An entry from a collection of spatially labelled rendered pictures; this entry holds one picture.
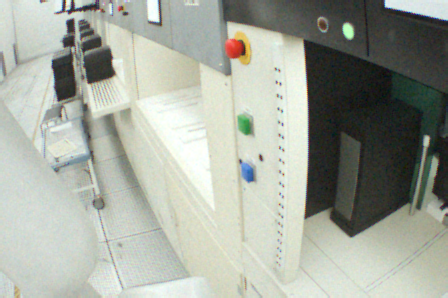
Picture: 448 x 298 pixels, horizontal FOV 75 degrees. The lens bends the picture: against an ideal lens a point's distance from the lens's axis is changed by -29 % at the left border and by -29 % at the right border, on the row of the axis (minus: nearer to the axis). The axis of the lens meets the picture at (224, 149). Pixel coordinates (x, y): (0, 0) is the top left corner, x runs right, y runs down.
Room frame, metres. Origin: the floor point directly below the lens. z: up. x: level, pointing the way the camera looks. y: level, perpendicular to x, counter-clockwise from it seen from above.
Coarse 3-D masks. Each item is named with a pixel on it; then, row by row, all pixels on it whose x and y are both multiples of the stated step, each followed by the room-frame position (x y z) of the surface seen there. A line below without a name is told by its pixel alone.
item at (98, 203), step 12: (72, 120) 2.93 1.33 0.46; (60, 132) 2.67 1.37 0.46; (72, 132) 2.63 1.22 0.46; (48, 144) 2.45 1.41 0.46; (84, 144) 2.34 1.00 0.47; (48, 156) 2.22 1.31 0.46; (60, 156) 2.19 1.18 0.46; (84, 156) 2.17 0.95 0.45; (72, 192) 2.12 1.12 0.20; (96, 192) 2.19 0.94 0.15; (96, 204) 2.17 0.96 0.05
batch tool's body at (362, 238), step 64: (256, 0) 0.60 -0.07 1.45; (320, 0) 0.44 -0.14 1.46; (256, 64) 0.63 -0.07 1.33; (320, 64) 0.81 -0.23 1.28; (384, 64) 0.34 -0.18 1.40; (256, 128) 0.65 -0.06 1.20; (320, 128) 0.80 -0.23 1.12; (384, 128) 0.70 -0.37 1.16; (256, 192) 0.67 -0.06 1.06; (320, 192) 0.81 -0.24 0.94; (384, 192) 0.71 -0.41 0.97; (256, 256) 0.67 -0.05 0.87; (320, 256) 0.63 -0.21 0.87; (384, 256) 0.57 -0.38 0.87
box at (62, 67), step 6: (60, 54) 3.85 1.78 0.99; (66, 54) 3.74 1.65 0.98; (54, 60) 3.64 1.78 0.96; (60, 60) 3.67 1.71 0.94; (66, 60) 3.69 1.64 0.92; (54, 66) 3.63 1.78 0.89; (60, 66) 3.66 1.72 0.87; (66, 66) 3.69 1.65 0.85; (72, 66) 3.84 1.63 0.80; (54, 72) 3.63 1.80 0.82; (60, 72) 3.66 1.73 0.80; (66, 72) 3.69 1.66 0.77; (72, 72) 3.79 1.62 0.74; (54, 78) 3.64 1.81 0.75; (60, 78) 3.66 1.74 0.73
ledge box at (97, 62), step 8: (96, 48) 2.98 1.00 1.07; (104, 48) 2.88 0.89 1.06; (88, 56) 2.78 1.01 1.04; (96, 56) 2.80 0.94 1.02; (104, 56) 2.82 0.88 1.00; (112, 56) 2.87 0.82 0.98; (88, 64) 2.77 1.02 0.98; (96, 64) 2.79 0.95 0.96; (104, 64) 2.82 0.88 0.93; (112, 64) 2.85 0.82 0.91; (88, 72) 2.77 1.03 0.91; (96, 72) 2.79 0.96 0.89; (104, 72) 2.82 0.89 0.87; (112, 72) 2.84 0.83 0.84; (88, 80) 2.77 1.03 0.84; (96, 80) 2.79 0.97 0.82
